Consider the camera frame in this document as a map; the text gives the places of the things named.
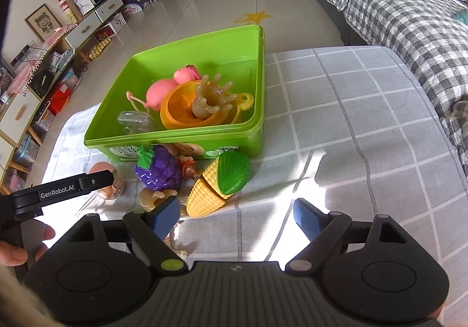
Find pink toy pig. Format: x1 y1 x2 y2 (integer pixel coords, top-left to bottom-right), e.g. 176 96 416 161
146 64 202 112

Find white and yellow bottle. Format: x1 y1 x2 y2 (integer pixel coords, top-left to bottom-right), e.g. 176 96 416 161
60 0 78 24

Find pink beaded cord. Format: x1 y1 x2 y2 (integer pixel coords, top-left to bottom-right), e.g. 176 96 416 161
126 90 150 113

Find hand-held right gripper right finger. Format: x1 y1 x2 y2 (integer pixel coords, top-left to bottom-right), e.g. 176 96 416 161
286 198 421 274

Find pink cloth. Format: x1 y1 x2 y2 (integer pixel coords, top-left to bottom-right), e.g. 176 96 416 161
5 25 72 93

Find grey grid tablecloth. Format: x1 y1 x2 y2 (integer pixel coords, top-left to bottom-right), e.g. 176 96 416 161
37 45 468 327

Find row of yellow toys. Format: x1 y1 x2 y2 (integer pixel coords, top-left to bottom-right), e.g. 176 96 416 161
81 37 112 62

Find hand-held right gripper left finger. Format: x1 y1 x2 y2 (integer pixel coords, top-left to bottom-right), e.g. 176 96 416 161
49 197 189 274

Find green plastic bin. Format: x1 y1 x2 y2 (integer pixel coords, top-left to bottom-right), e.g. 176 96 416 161
84 24 266 161

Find person's left hand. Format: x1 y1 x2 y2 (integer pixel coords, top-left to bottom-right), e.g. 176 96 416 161
0 222 56 268

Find grey sofa with checked cover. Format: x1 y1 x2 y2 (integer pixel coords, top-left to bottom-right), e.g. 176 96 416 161
289 0 468 177

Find beige fuzzy cloth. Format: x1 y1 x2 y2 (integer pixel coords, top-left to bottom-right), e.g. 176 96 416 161
0 265 52 327

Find yellow star floor sticker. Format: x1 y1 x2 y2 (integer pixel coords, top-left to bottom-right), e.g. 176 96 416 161
234 10 275 25

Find clear plastic toy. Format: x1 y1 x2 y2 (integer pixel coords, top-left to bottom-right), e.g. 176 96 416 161
117 110 156 135

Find yellow toy pot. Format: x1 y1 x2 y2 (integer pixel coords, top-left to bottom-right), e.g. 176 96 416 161
161 87 254 131

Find purple toy grapes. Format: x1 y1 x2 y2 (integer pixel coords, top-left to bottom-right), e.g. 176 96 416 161
135 144 182 192

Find white drawer cabinet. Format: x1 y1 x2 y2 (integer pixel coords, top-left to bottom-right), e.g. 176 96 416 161
0 0 127 196

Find yellow toy corn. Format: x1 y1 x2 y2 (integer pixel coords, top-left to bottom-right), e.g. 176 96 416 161
186 152 251 218

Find small red-brown toy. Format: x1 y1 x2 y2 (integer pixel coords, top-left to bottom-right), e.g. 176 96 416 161
178 155 200 179

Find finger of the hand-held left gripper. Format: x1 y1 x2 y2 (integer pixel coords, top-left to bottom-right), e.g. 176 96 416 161
78 170 117 191

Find pink toy peach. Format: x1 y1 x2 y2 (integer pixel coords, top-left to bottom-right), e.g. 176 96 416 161
90 162 125 200

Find framed cartoon picture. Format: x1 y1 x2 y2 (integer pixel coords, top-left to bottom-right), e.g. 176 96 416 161
25 3 63 43

